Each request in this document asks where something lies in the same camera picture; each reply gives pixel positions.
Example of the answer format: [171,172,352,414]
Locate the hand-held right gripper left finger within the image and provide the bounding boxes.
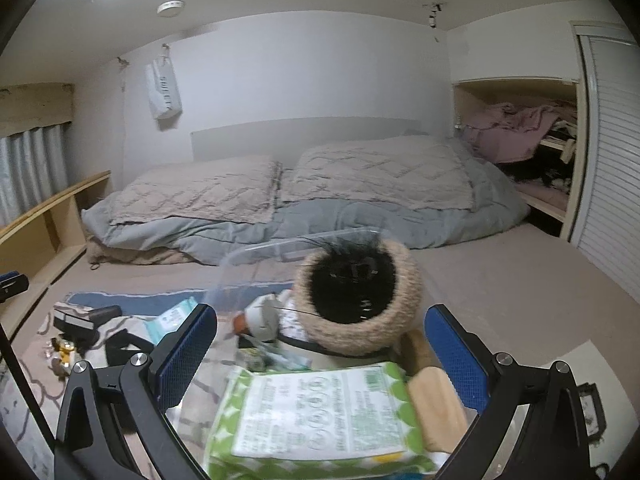
[54,303,218,480]

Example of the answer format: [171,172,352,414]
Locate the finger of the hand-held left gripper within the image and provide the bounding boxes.
[0,271,30,306]

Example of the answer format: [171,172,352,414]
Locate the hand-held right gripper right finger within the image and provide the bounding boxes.
[424,303,591,480]

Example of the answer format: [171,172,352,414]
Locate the oval wooden board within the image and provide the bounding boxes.
[407,367,471,453]

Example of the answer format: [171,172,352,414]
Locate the beige fluffy hat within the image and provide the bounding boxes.
[291,238,425,356]

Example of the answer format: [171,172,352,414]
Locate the clear plastic storage bin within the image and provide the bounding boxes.
[207,227,501,480]

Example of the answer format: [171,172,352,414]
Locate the black hairpiece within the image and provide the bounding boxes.
[299,236,397,324]

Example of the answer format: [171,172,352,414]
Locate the teal wipes pack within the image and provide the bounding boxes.
[145,297,201,343]

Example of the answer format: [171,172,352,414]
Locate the black box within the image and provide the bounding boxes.
[52,305,123,348]

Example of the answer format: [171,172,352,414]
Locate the yellow packet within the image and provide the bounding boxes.
[47,337,81,376]

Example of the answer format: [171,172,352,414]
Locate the grey curtain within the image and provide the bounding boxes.
[0,125,71,228]

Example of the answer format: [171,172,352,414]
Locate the grey duvet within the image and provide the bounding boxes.
[81,135,531,266]

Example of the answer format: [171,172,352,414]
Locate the green wet wipes pack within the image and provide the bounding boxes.
[207,362,441,476]

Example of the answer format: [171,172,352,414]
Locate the beige textured pillow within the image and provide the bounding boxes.
[107,155,283,226]
[280,135,476,211]

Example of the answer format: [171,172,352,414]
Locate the beige printed valance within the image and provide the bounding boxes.
[0,82,76,136]

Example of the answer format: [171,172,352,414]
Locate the dark clothes pile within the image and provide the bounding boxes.
[500,130,576,196]

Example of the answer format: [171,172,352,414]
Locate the pink clothes pile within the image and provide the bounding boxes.
[462,101,576,163]

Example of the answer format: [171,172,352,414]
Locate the white louvered door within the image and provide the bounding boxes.
[560,22,640,311]

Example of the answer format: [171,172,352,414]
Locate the white headboard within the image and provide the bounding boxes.
[190,117,426,163]

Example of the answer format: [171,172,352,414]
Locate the white hanging bag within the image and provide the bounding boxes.
[145,55,183,121]

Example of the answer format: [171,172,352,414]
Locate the closet shelf niche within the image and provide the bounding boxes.
[452,77,581,238]

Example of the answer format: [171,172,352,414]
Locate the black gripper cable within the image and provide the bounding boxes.
[0,325,56,443]

